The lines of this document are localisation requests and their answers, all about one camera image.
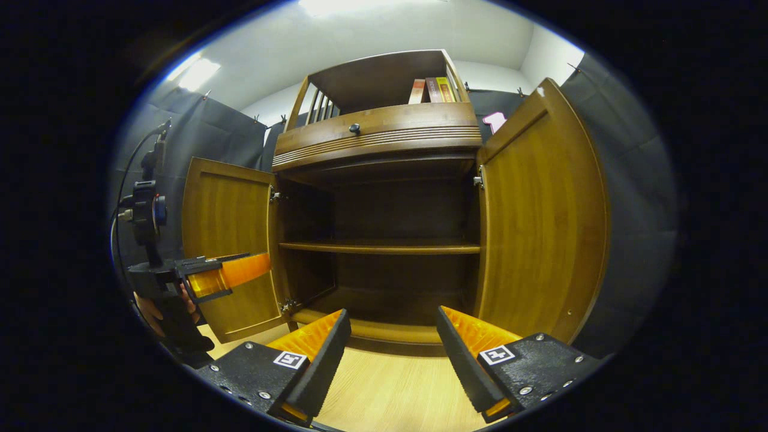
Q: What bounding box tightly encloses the large ceiling light panel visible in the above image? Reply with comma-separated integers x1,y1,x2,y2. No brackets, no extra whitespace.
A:
298,0,448,17

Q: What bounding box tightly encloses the ribbed wooden cabinet drawer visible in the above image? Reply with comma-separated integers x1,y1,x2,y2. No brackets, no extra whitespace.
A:
273,102,482,175

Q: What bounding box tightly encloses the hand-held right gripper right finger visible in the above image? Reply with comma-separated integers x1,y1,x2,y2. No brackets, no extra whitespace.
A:
436,305,604,424

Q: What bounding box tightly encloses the wooden shoe cabinet door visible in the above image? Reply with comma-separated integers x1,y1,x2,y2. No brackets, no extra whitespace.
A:
182,157,289,344
474,78,611,346

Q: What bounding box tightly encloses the wooden double-door shoe cabinet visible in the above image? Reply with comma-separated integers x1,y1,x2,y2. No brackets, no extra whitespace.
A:
182,49,611,358

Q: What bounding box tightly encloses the small ceiling light panel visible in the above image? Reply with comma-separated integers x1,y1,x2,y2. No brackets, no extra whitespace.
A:
168,54,221,92

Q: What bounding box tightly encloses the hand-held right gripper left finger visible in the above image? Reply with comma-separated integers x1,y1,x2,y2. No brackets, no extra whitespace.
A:
195,308,352,428

